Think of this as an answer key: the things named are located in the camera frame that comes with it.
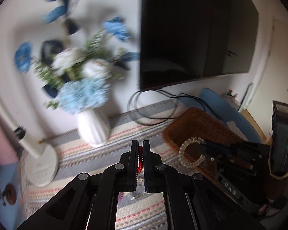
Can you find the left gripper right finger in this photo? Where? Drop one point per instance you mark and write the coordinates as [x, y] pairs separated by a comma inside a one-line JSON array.
[[192, 202]]

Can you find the brown wicker basket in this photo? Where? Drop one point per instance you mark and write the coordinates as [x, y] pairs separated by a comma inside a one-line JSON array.
[[184, 134]]

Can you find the white desk lamp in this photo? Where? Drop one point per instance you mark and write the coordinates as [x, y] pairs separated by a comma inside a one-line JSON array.
[[41, 163]]

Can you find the blue white artificial flowers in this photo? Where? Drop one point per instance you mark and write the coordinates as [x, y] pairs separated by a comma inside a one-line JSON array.
[[76, 78]]

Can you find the brown round wooden coaster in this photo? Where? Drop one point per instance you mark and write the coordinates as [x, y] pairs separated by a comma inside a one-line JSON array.
[[10, 194]]

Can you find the black television screen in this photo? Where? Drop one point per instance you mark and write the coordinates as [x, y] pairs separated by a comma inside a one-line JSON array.
[[188, 40]]

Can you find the striped woven table mat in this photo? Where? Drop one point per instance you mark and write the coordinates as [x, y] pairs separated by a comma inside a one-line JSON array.
[[139, 211]]

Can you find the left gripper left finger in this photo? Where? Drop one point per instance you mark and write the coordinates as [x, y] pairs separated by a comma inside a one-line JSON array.
[[89, 202]]

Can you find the white ribbed vase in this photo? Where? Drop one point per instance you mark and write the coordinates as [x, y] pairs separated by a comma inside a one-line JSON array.
[[93, 126]]

